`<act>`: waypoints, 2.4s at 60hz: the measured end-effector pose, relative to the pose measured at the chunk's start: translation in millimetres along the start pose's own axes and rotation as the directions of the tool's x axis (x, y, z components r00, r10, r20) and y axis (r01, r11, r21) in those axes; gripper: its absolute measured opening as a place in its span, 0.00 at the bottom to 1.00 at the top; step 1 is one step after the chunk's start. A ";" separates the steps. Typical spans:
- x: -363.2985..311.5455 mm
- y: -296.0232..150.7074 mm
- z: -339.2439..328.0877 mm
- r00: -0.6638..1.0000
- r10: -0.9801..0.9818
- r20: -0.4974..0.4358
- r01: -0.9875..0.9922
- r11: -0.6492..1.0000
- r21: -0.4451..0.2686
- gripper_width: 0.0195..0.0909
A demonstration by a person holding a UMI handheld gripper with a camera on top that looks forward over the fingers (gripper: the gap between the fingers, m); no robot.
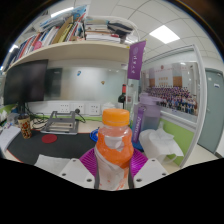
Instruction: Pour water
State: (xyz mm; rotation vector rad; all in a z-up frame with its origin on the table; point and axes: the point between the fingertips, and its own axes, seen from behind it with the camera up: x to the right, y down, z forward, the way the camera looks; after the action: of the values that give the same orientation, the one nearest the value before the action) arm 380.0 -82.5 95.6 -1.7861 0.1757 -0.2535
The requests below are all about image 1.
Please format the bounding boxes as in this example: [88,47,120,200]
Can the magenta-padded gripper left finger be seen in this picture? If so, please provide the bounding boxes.
[58,147,99,190]

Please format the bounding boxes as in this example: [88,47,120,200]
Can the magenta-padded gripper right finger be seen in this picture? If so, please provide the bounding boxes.
[128,148,169,190]

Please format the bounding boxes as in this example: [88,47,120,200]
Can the orange drink bottle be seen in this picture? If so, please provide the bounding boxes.
[93,108,135,192]

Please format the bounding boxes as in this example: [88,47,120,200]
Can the translucent purple water bottle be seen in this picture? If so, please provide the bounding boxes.
[131,93,162,149]

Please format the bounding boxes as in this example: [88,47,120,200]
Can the white paper sheet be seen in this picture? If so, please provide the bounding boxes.
[33,153,72,176]

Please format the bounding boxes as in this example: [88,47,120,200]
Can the white crumpled plastic bag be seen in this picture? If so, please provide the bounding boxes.
[138,128,185,164]

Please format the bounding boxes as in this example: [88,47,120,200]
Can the large black desk mat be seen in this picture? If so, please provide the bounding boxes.
[6,129,101,167]

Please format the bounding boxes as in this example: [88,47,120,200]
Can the flat round red coaster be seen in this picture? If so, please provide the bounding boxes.
[41,133,58,144]

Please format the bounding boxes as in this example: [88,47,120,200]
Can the patterned yellow red cup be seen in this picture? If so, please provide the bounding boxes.
[17,114,33,140]

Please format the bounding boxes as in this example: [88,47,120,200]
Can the white round container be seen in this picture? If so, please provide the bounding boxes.
[100,101,117,116]

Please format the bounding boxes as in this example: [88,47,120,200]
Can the open white notebook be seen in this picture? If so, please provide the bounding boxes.
[0,125,22,154]

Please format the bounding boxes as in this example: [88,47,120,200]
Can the dark wine bottle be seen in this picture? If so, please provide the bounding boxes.
[117,83,128,109]

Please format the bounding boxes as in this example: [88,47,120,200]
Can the framed group photo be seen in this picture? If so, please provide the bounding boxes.
[141,61,200,118]

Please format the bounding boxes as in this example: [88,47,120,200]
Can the grey door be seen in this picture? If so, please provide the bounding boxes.
[197,68,224,154]

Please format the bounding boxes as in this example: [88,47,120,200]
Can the black computer monitor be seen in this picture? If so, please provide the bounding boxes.
[2,59,50,114]

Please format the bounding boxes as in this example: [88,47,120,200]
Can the purple hanging banner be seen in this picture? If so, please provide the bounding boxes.
[127,40,147,81]

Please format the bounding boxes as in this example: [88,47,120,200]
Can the white shelf with books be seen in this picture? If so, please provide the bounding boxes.
[3,4,141,76]

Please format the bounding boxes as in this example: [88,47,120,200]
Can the white wall socket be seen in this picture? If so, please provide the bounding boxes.
[73,102,86,114]
[59,102,71,114]
[89,103,102,115]

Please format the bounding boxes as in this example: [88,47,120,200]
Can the black monitor cables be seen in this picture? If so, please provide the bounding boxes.
[28,109,54,129]

